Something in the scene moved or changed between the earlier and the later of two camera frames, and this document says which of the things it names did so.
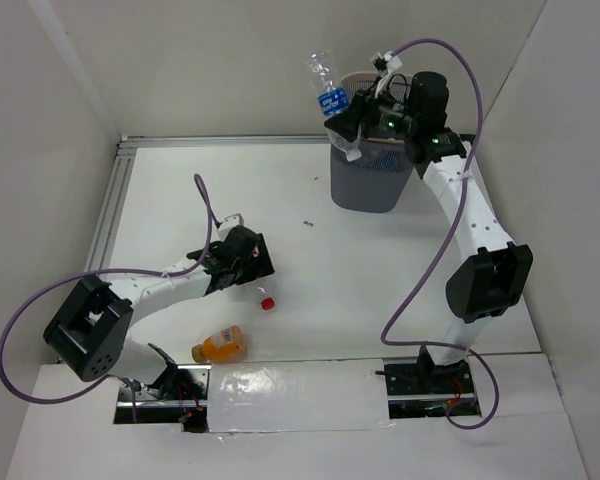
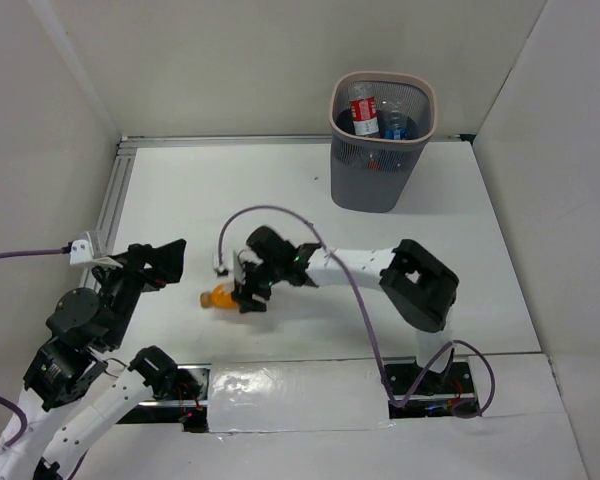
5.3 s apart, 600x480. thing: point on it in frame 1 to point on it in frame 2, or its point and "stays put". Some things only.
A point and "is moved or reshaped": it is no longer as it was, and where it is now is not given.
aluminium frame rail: (122, 163) stays put
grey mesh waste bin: (380, 181) stays put
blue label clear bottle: (332, 100) is moved or reshaped
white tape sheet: (297, 395) stays put
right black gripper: (365, 104) to (243, 277)
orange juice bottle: (226, 346) to (219, 298)
